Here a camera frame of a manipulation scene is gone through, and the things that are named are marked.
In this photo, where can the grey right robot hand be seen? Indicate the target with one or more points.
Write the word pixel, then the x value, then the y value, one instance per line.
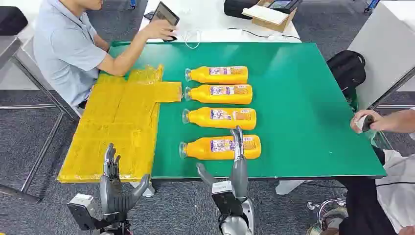
pixel 240 178

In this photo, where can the person's right hand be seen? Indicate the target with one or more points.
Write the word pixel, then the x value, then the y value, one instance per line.
pixel 157 30
pixel 377 121

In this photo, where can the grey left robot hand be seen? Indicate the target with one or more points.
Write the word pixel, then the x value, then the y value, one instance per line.
pixel 110 188

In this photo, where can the black and white handheld device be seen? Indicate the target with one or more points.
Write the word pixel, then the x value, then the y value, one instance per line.
pixel 365 123

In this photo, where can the black tablet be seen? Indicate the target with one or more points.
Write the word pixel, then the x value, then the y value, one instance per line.
pixel 165 12

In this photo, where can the orange drink bottle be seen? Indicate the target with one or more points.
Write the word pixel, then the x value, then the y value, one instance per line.
pixel 201 118
pixel 201 75
pixel 201 149
pixel 201 94

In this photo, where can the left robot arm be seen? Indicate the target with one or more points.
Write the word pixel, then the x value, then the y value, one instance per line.
pixel 113 224

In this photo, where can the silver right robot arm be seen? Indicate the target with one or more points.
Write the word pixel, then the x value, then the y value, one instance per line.
pixel 235 227

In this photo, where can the black tablet stand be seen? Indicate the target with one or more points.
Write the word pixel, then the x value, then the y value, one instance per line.
pixel 171 39

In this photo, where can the blue metal part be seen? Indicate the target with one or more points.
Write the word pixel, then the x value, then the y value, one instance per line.
pixel 371 6
pixel 133 4

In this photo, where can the white table foot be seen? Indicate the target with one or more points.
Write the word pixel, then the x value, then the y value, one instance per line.
pixel 147 191
pixel 287 187

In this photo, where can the yellow sheet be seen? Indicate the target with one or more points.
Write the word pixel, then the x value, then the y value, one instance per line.
pixel 113 129

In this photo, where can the black backpack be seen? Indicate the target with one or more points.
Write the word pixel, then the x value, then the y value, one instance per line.
pixel 347 69

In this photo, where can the white side table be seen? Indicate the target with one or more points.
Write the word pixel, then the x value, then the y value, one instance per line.
pixel 382 48

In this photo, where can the black bag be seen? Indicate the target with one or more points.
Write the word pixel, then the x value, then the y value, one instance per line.
pixel 236 8

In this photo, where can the green table mat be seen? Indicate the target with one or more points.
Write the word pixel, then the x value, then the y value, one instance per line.
pixel 291 113

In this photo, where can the person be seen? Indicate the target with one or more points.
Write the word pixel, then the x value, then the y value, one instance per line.
pixel 64 48
pixel 366 207

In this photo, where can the chrome chair base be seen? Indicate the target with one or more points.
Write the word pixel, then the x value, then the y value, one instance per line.
pixel 324 207

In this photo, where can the white foam sheet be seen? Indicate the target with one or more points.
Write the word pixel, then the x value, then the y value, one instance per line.
pixel 264 13

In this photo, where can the cardboard box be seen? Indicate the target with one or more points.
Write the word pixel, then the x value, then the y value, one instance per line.
pixel 275 24

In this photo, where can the black device with screen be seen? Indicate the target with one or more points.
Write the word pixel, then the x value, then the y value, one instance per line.
pixel 283 5

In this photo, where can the black cushion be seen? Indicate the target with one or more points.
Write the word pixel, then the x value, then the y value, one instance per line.
pixel 11 19

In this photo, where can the steel table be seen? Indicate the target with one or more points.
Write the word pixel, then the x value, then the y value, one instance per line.
pixel 8 48

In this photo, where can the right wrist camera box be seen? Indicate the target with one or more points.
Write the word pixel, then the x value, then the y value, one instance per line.
pixel 222 188

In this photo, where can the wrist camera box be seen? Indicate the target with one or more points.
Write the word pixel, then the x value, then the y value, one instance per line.
pixel 222 188
pixel 80 201

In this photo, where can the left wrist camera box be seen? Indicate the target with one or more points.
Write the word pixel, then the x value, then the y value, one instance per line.
pixel 80 201

